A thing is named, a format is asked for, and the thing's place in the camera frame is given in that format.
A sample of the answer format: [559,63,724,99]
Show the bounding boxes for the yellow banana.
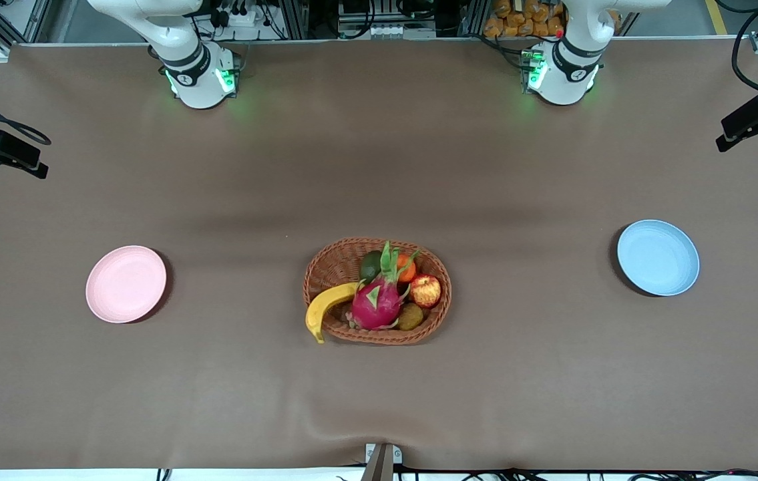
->
[305,281,361,345]

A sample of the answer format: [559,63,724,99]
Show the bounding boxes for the red yellow apple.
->
[409,274,442,309]

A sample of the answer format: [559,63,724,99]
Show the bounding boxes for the blue round plate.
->
[616,219,701,297]

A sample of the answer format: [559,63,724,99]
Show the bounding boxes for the pink round plate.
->
[85,245,168,325]

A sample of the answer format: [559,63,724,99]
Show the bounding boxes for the orange packaged goods pile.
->
[484,0,622,38]

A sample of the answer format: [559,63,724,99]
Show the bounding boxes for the white power strip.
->
[208,0,266,29]

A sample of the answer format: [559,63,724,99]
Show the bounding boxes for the brown wicker basket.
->
[303,237,452,345]

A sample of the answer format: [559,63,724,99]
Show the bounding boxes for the brown table cloth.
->
[0,37,758,472]

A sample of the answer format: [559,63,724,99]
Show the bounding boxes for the dark green avocado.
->
[359,251,383,283]

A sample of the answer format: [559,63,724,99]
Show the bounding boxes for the white terminal block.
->
[369,22,436,39]

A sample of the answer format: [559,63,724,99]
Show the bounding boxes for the brown kiwi fruit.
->
[396,302,425,332]

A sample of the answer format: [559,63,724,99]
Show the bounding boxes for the pink dragon fruit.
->
[349,240,423,331]

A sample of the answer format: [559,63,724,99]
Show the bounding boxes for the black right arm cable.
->
[0,77,52,146]

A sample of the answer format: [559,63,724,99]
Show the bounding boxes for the grey metal camera post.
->
[360,442,403,481]

